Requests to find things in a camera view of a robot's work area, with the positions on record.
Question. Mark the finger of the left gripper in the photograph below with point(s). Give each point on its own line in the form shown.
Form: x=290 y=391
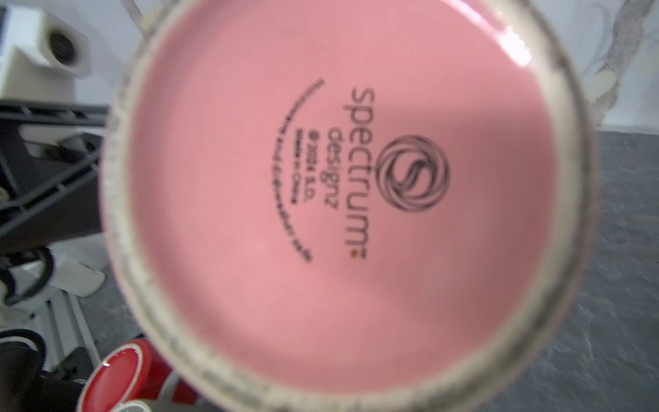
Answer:
x=50 y=170

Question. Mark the pink glass mug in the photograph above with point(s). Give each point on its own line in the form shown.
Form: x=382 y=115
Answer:
x=349 y=205

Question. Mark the grey mug white rim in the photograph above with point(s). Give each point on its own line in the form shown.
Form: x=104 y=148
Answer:
x=147 y=405

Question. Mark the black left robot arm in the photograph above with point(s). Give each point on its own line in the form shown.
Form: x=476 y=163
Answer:
x=25 y=384

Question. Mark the red mug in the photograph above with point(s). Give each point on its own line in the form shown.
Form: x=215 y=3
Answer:
x=135 y=370

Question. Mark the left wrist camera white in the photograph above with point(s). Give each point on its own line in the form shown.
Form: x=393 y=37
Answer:
x=41 y=56

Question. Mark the aluminium rail frame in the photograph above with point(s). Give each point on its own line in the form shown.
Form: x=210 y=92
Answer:
x=59 y=319

